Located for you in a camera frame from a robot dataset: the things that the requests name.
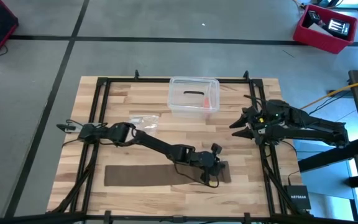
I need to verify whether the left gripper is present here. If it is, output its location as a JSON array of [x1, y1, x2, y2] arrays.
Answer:
[[193, 150, 227, 187]]

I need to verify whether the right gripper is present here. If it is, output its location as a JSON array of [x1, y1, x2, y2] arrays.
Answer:
[[228, 105, 272, 147]]

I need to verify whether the brown elastic bandage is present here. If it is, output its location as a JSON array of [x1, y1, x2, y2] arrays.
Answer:
[[104, 161, 232, 188]]

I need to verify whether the clear plastic zip bag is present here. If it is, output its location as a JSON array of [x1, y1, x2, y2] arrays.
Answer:
[[128, 114, 160, 138]]

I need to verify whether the red plastic crate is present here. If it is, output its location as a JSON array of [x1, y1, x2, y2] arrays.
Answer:
[[292, 4, 358, 55]]

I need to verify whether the small black device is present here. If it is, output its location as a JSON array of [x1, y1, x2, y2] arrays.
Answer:
[[306, 9, 323, 25]]

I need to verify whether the black silver device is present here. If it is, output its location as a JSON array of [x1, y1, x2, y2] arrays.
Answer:
[[323, 17, 351, 40]]

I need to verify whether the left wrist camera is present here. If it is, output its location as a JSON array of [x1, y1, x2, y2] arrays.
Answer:
[[210, 142, 224, 156]]

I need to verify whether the black cable yellow connector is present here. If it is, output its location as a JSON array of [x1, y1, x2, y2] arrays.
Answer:
[[173, 163, 220, 189]]

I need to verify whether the black network switch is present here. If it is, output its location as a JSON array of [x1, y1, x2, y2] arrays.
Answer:
[[283, 185, 313, 211]]

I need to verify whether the black metal table frame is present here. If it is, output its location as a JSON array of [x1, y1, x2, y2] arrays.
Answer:
[[0, 69, 358, 224]]

